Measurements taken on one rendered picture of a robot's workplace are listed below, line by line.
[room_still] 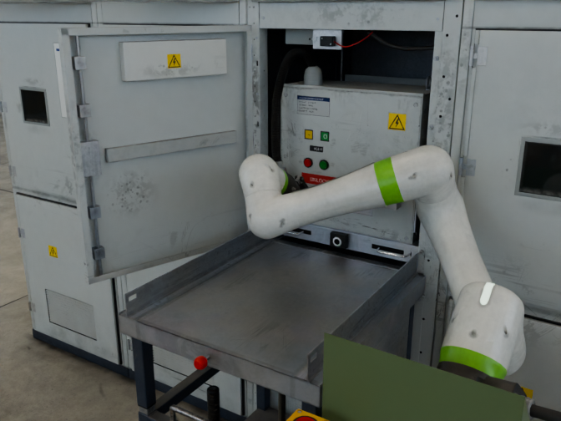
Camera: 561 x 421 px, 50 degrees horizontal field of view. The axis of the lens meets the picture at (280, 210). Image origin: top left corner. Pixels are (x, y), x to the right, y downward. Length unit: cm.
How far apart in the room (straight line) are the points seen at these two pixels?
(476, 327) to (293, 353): 46
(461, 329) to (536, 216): 59
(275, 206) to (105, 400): 159
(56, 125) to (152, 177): 92
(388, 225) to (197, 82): 76
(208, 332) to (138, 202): 55
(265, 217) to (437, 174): 43
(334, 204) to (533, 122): 56
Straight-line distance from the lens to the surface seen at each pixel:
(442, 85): 177
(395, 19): 181
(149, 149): 189
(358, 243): 201
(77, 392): 297
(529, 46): 169
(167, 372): 275
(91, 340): 306
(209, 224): 209
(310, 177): 204
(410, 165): 147
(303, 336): 155
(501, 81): 171
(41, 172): 293
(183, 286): 182
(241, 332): 156
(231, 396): 256
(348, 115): 193
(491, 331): 124
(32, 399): 298
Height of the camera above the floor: 162
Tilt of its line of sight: 18 degrees down
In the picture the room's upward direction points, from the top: straight up
